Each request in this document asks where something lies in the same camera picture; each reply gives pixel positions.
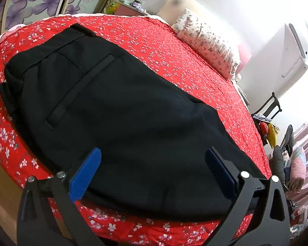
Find black pants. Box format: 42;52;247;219
0;24;262;222

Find dark grey padded jacket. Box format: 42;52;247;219
269;124;294;184

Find pink bundle of fabric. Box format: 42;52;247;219
285;147;307;192

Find clothes pile on chair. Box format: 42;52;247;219
252;114;280;149

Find white air conditioner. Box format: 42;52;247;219
280;23;308;78

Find floral white pillow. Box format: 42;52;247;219
172;8;241;80

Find red floral bedspread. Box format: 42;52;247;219
0;14;271;245

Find beige headboard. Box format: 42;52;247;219
157;0;194;26

